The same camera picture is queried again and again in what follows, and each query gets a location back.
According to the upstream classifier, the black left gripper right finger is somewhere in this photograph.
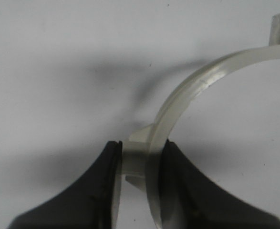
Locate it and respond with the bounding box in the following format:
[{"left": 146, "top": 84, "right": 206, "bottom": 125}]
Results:
[{"left": 159, "top": 141, "right": 280, "bottom": 229}]

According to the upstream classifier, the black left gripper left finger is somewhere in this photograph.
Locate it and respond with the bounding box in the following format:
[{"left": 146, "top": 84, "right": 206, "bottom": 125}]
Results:
[{"left": 9, "top": 141, "right": 122, "bottom": 229}]

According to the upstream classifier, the white half clamp piece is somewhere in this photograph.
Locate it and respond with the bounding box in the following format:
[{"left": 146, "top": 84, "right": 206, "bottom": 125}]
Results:
[{"left": 122, "top": 14, "right": 280, "bottom": 229}]

